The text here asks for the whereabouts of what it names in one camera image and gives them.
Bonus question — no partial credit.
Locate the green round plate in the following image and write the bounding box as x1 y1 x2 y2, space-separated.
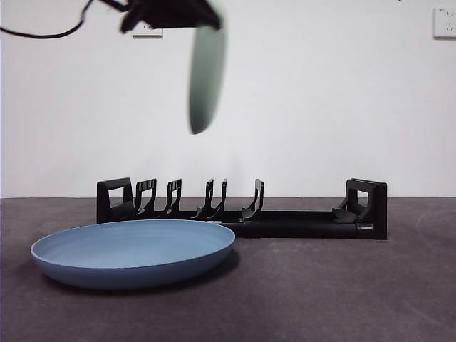
187 0 228 135

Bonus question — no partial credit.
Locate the blue round plate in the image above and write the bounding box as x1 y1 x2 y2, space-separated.
30 219 237 289

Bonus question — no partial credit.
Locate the black plastic plate rack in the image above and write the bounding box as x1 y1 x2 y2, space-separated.
96 177 388 241

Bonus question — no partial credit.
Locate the white wall socket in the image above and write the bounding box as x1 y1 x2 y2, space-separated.
432 6 456 40
132 24 165 39

